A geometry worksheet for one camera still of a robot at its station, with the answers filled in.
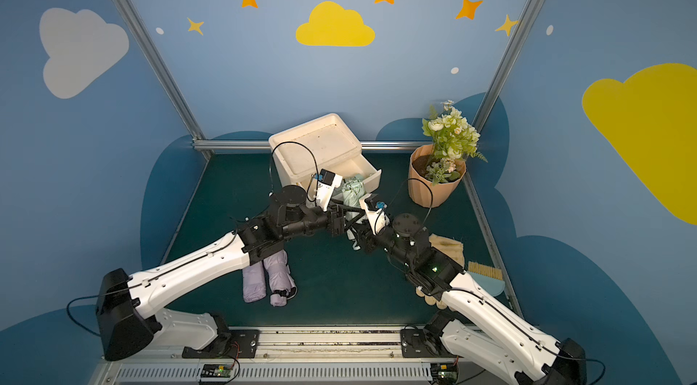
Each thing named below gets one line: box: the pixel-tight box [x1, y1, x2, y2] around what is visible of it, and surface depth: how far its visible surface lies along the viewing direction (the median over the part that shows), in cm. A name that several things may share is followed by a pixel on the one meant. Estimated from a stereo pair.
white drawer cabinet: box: [268, 113, 383, 202], surface depth 92 cm
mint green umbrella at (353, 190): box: [342, 174, 366, 208], surface depth 64 cm
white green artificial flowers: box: [421, 99, 489, 185], surface depth 90 cm
